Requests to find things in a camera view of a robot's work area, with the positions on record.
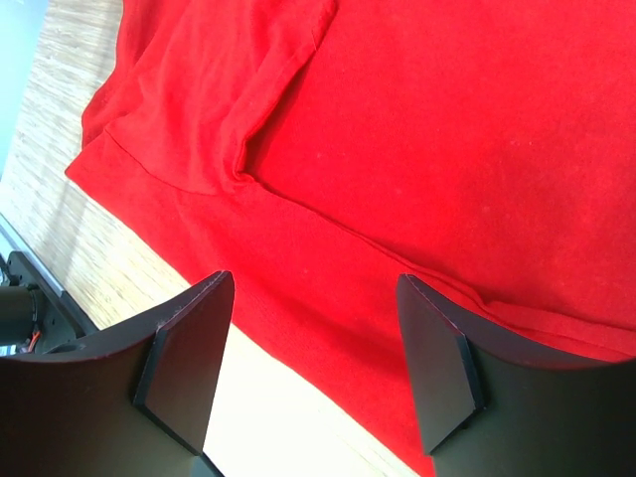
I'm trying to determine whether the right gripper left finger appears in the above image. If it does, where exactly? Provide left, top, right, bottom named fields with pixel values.
left=1, top=271, right=235, bottom=476

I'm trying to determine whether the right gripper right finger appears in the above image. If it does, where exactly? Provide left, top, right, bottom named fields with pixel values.
left=397, top=274, right=635, bottom=477

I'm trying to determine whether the red t shirt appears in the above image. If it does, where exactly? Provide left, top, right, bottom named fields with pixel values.
left=67, top=1, right=635, bottom=476

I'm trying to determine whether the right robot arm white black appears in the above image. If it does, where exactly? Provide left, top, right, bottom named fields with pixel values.
left=1, top=272, right=635, bottom=476

